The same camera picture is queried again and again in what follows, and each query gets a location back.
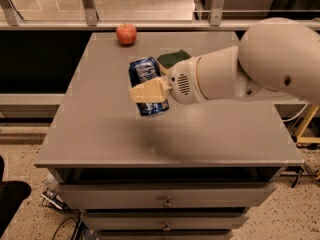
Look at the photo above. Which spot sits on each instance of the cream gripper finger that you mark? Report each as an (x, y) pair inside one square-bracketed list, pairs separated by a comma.
[(155, 90)]

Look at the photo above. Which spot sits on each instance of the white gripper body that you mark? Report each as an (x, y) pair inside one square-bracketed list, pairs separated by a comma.
[(182, 80)]

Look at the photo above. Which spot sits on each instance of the blue pepsi can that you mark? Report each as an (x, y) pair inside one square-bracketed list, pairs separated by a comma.
[(141, 71)]

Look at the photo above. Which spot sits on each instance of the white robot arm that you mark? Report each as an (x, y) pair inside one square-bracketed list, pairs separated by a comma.
[(275, 58)]

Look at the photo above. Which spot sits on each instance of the green yellow sponge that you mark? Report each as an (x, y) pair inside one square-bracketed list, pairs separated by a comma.
[(166, 61)]

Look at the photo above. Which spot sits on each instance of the red apple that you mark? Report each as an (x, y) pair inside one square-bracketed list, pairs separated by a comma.
[(126, 33)]

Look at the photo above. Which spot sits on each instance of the grey drawer cabinet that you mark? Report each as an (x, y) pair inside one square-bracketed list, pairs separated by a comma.
[(98, 136)]

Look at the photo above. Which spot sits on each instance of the top drawer with knob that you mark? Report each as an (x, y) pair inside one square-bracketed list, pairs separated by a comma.
[(158, 196)]

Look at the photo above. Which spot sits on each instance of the drawer with knob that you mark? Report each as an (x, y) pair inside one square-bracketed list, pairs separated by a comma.
[(158, 196), (164, 221)]

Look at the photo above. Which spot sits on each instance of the small device on floor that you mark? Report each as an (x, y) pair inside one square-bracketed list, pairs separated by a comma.
[(53, 198)]

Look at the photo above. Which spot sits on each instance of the black chair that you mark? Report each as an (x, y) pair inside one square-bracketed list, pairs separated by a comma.
[(12, 194)]

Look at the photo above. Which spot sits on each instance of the yellow stand frame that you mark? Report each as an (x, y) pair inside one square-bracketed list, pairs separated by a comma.
[(303, 126)]

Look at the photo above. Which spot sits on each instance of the metal railing frame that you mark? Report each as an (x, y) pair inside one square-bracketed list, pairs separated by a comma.
[(105, 15)]

